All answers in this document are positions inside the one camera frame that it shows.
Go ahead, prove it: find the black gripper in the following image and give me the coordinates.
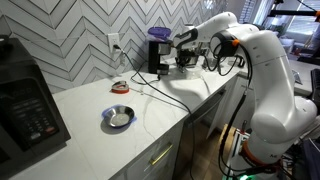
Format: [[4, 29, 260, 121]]
[[175, 49, 200, 74]]

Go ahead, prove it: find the clear plastic lunch box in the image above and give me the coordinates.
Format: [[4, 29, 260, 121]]
[[182, 65, 214, 81]]

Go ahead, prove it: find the black silver coffee maker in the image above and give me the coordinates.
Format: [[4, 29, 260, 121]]
[[147, 39, 173, 76]]

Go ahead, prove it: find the purple lidded plastic container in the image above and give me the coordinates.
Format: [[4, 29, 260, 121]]
[[146, 26, 173, 43]]

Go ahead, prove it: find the red tape roll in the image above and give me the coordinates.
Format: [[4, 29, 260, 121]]
[[110, 80, 131, 95]]

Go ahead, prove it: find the small metal bowl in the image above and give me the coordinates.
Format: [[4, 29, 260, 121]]
[[104, 105, 135, 129]]

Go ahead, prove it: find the black overhead bar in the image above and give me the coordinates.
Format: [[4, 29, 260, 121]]
[[269, 9, 320, 18]]

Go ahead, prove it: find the black bag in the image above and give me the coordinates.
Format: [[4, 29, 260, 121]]
[[299, 138, 320, 180]]

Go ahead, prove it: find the black microwave oven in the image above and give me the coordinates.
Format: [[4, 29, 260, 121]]
[[0, 37, 72, 180]]

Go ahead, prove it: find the long black plugged cable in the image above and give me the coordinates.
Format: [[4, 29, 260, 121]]
[[114, 44, 196, 180]]

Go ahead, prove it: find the black coffee maker power cord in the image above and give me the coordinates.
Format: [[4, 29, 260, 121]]
[[129, 69, 162, 87]]

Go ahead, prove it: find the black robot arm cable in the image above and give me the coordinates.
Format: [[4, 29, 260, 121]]
[[203, 39, 254, 180]]

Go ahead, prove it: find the white wall outlet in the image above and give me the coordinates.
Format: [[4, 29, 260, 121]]
[[107, 32, 121, 54]]

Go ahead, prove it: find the metal drawer handle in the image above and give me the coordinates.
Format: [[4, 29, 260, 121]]
[[148, 142, 174, 166]]

